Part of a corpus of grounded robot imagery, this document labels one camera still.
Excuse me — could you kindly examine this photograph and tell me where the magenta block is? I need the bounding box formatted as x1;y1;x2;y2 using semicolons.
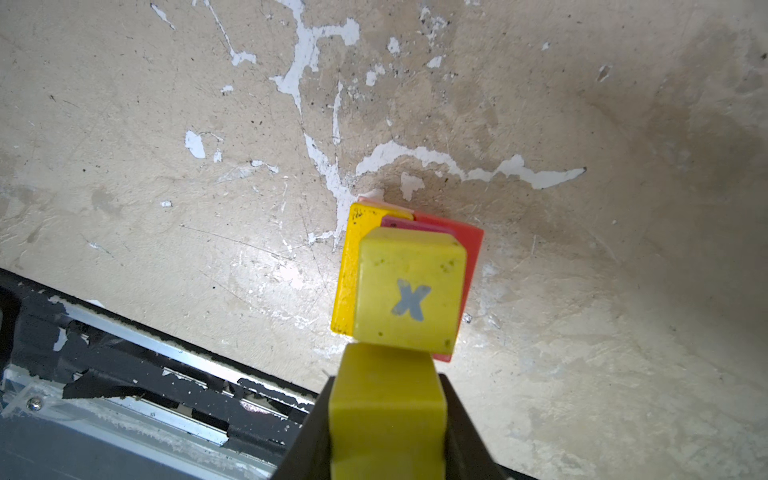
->
381;216;455;236

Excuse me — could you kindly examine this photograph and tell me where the olive small cube block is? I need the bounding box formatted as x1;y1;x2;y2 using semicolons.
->
353;227;467;356

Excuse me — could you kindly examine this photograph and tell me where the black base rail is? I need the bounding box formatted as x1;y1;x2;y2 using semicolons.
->
1;271;316;479

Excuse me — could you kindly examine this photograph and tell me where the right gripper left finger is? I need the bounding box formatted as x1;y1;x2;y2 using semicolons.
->
271;376;335;480

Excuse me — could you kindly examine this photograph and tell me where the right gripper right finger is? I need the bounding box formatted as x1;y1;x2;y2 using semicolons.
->
439;374;508;480

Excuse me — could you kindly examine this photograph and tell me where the yellow arch block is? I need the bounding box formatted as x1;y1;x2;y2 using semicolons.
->
330;197;414;336

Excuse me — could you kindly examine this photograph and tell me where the red arch block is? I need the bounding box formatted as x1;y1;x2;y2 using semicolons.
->
357;196;486;364

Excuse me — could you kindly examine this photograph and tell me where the small yellow cube block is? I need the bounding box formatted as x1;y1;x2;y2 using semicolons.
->
328;343;448;479

